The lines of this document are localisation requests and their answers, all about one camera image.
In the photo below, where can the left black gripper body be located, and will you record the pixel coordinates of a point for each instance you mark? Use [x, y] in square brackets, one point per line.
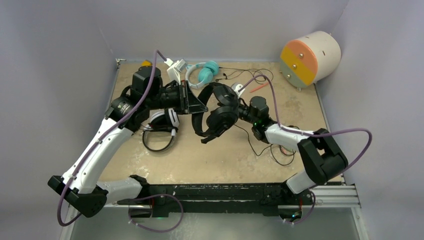
[173, 97]

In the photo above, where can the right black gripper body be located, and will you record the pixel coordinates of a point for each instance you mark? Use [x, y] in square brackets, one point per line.
[243, 113]

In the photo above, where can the black headphones with pink mic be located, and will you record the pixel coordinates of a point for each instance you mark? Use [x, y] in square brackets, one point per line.
[226, 114]

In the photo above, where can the white and black headphones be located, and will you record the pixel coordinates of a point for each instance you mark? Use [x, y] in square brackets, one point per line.
[166, 121]

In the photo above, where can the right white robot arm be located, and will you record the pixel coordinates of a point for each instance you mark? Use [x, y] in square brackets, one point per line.
[321, 156]

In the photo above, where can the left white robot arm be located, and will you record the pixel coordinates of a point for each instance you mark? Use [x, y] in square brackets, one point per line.
[80, 185]

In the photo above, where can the teal cat ear headphones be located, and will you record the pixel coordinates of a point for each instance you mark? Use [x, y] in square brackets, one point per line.
[205, 76]

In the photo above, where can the pink orange stick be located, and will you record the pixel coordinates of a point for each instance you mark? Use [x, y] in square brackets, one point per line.
[259, 87]

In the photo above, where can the yellow block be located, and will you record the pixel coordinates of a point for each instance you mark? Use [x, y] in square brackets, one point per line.
[146, 63]

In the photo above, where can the round drawer cabinet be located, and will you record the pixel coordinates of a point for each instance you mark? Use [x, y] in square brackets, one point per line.
[310, 58]

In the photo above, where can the black wired earbuds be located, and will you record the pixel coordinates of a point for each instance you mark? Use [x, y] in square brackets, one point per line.
[236, 72]

